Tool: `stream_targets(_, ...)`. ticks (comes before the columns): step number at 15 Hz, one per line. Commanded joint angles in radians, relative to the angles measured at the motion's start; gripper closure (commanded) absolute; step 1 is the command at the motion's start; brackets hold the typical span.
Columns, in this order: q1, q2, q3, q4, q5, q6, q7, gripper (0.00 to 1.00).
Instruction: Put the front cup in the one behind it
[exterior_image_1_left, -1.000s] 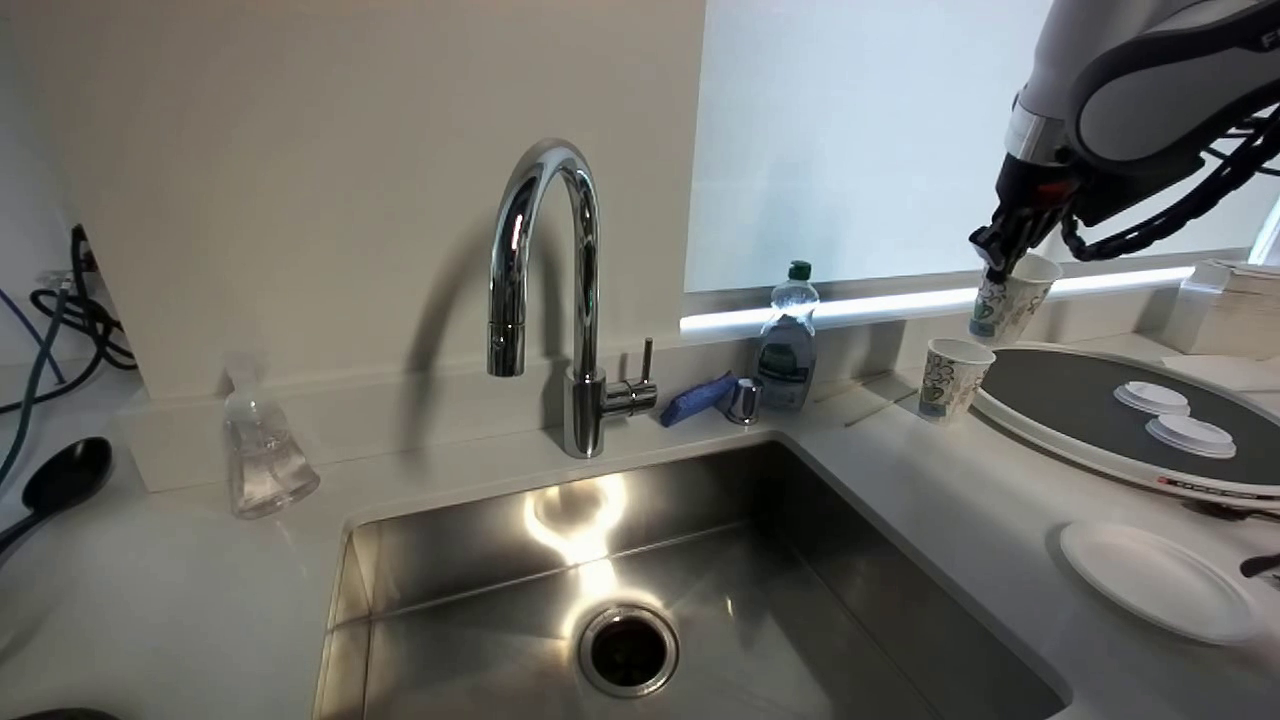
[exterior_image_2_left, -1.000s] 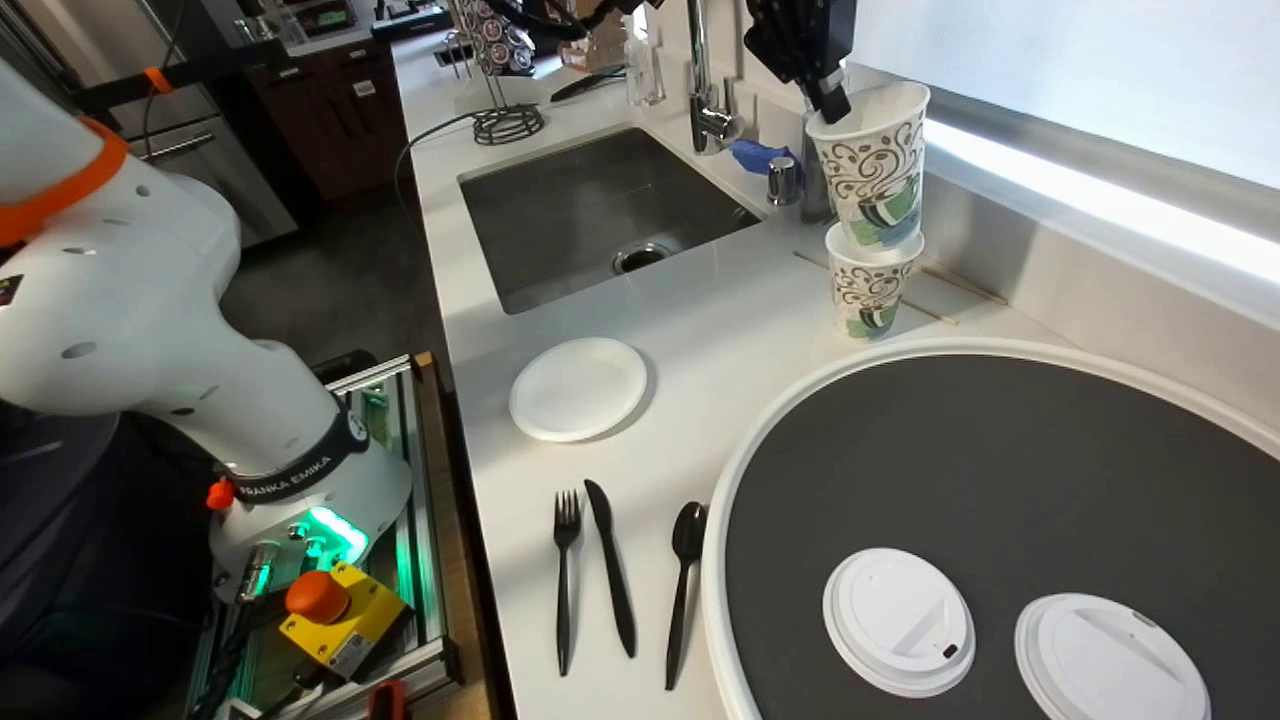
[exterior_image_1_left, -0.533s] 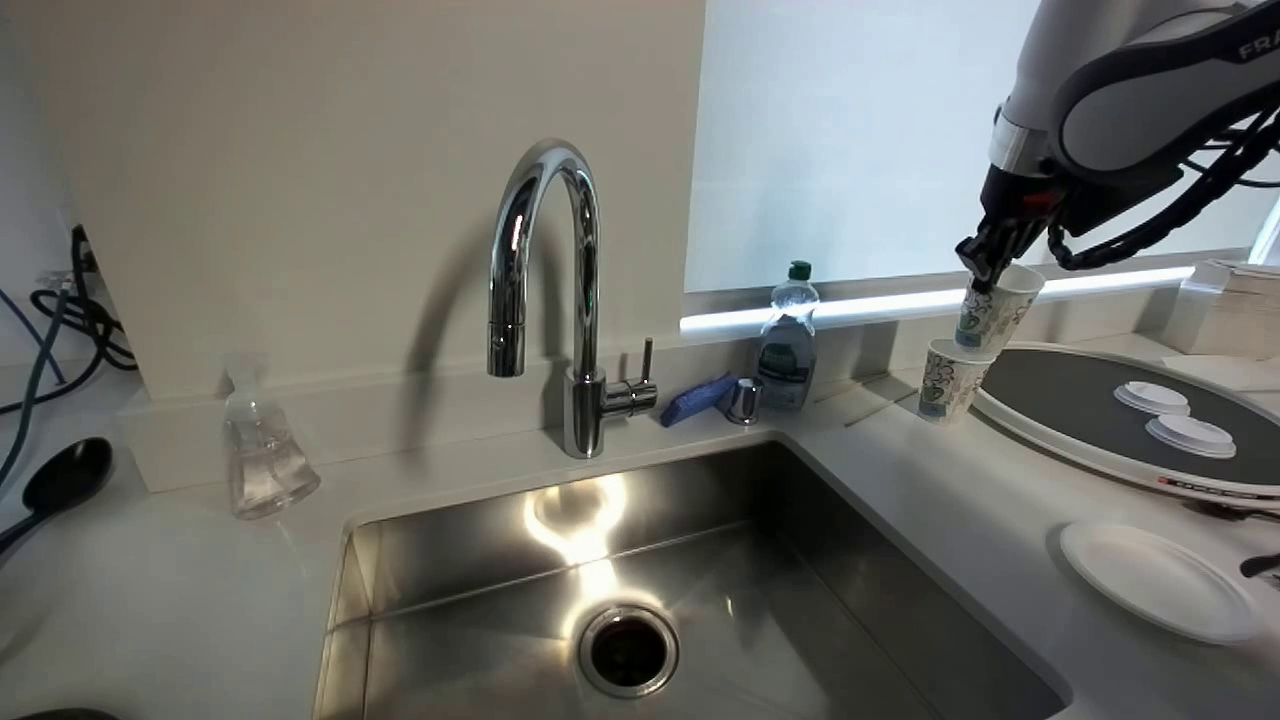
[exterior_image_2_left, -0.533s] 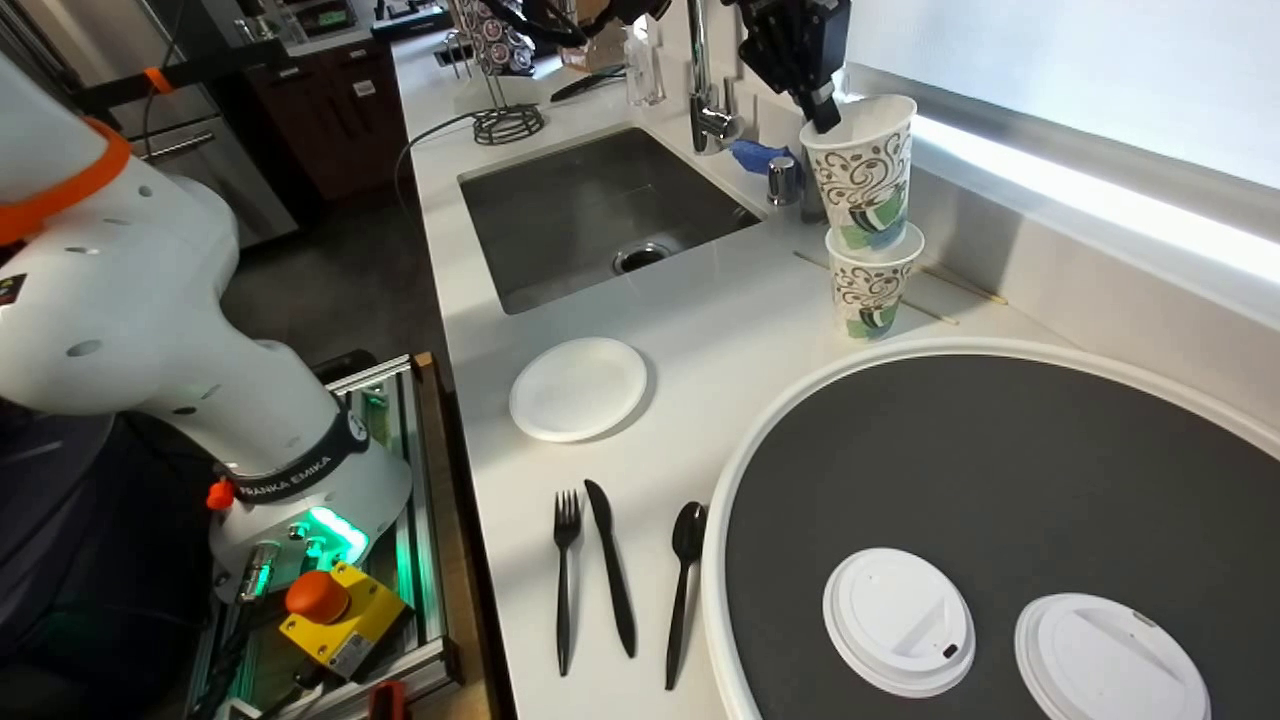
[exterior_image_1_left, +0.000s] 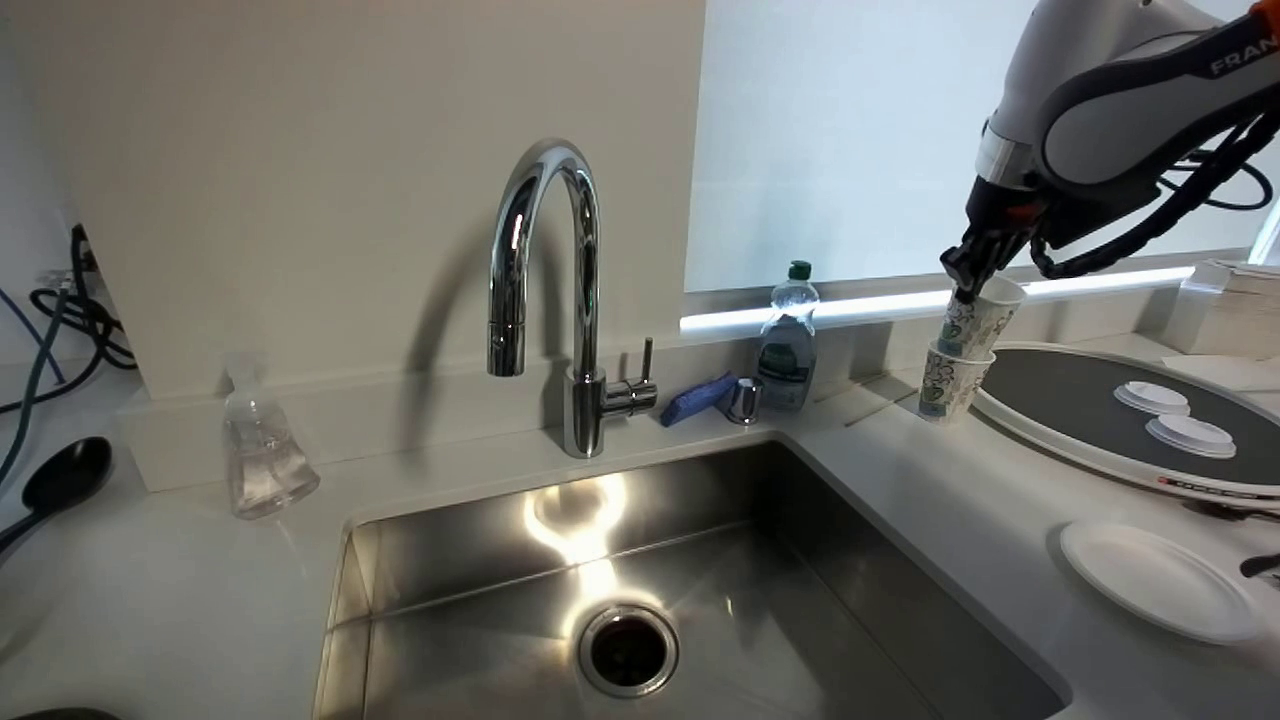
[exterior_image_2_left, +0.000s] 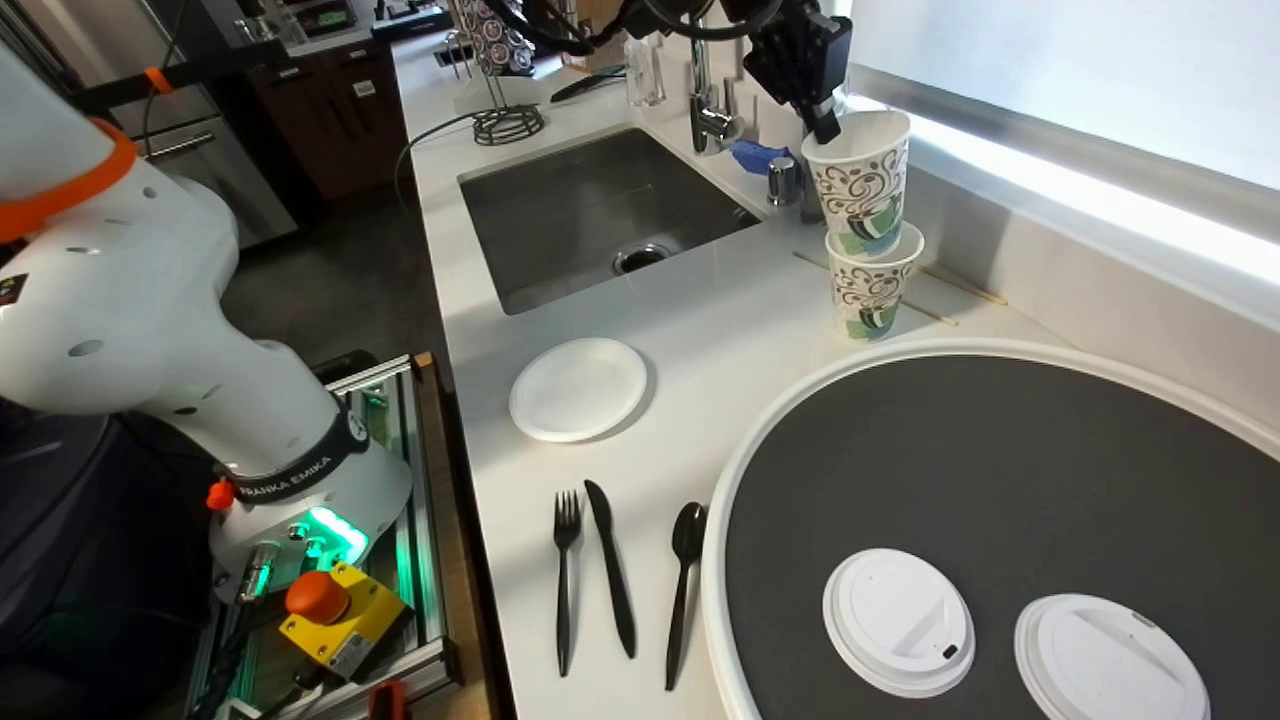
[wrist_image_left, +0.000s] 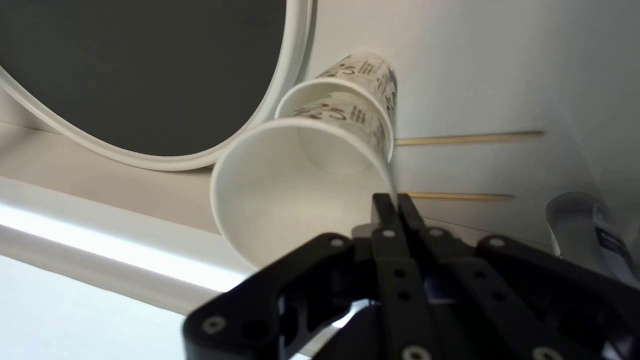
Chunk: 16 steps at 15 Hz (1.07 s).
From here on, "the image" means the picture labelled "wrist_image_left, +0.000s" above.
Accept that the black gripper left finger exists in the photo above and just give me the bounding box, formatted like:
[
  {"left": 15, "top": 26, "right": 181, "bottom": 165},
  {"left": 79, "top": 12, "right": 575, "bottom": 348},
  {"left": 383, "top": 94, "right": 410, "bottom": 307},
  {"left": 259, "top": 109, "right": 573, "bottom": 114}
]
[{"left": 183, "top": 193, "right": 428, "bottom": 360}]

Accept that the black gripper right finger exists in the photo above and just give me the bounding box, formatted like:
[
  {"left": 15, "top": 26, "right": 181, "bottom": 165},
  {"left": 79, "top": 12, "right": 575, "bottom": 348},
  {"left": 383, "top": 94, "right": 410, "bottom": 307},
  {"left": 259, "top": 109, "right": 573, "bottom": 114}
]
[{"left": 398, "top": 194, "right": 640, "bottom": 360}]

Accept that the thin wooden stir stick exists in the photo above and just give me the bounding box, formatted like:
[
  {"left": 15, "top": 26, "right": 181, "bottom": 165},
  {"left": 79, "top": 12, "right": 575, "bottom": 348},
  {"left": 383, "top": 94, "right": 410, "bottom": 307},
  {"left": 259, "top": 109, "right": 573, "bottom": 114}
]
[
  {"left": 396, "top": 129, "right": 546, "bottom": 148},
  {"left": 406, "top": 191, "right": 517, "bottom": 205}
]

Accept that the round black tray white rim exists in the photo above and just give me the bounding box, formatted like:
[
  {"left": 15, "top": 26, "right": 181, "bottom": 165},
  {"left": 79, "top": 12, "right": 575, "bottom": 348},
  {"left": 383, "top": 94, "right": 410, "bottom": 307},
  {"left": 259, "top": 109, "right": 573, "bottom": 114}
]
[{"left": 0, "top": 0, "right": 321, "bottom": 174}]

